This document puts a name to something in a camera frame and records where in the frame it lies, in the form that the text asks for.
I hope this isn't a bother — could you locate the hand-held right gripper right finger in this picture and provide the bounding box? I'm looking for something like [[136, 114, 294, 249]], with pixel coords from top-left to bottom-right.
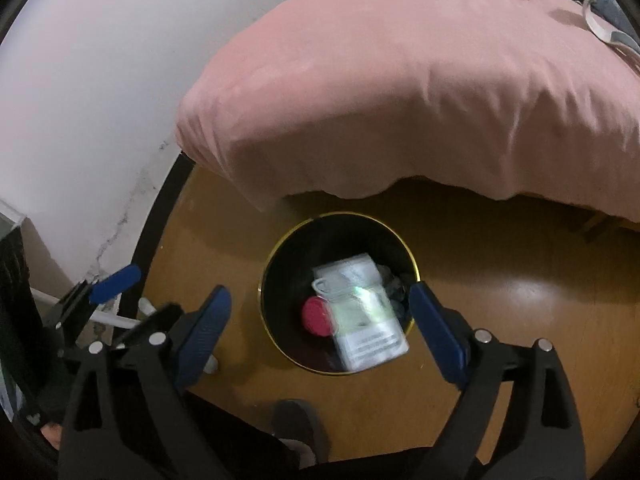
[[407, 281, 587, 480]]

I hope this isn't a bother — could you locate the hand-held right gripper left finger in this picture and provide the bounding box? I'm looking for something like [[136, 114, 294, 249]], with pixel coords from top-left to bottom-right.
[[59, 285, 234, 480]]

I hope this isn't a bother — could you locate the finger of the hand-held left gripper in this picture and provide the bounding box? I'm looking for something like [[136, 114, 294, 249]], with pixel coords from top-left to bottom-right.
[[52, 264, 143, 332]]

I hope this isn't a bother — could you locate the white and green packet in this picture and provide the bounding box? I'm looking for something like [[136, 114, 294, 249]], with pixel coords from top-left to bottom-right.
[[311, 254, 410, 374]]

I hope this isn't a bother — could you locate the black bin with gold rim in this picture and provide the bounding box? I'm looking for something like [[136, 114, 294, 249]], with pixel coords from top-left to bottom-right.
[[258, 212, 422, 376]]

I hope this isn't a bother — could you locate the red capped container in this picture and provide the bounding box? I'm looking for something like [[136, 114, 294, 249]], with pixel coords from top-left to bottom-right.
[[301, 296, 336, 337]]

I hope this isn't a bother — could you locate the dark crumpled wrapper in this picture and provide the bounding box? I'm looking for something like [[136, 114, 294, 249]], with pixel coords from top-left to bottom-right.
[[376, 264, 417, 325]]

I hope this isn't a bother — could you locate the black curved metal tube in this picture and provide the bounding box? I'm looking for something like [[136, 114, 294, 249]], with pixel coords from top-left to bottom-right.
[[119, 152, 197, 332]]

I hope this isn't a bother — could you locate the grey slipper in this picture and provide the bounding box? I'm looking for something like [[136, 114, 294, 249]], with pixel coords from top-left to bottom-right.
[[272, 399, 332, 467]]

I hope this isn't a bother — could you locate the wooden bed leg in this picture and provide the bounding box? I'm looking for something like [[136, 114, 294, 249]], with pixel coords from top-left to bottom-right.
[[579, 209, 623, 243]]

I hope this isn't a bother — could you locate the pink bed sheet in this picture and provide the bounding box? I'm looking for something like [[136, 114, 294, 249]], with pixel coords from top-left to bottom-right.
[[175, 0, 640, 224]]

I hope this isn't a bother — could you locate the white strap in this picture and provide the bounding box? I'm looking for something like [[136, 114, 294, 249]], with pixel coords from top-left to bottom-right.
[[580, 0, 640, 63]]

